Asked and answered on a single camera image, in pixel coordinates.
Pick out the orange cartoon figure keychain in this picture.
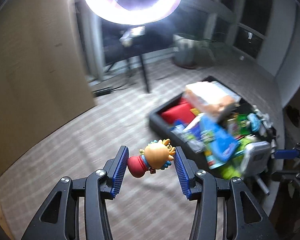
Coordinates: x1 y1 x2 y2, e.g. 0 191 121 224
127 139 176 178

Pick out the grey electronic device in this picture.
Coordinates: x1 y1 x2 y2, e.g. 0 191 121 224
240 141 271 178

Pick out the blue snack bag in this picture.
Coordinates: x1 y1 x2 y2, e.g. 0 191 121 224
199 114 239 170

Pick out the black storage bin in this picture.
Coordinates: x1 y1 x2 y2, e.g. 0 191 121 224
149 76 276 178

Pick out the red pouch in bin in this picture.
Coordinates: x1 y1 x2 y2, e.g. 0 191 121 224
160 98 196 125

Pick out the bread package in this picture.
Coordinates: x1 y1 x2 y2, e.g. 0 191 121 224
183 81 241 122

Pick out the black power adapter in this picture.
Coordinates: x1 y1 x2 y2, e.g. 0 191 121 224
93 87 113 98

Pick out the cardboard panel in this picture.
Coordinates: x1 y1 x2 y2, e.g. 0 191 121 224
0 0 94 176

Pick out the potted plant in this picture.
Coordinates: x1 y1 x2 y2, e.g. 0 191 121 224
171 33 235 69

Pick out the black tripod stand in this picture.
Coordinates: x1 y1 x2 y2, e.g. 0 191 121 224
103 26 152 94

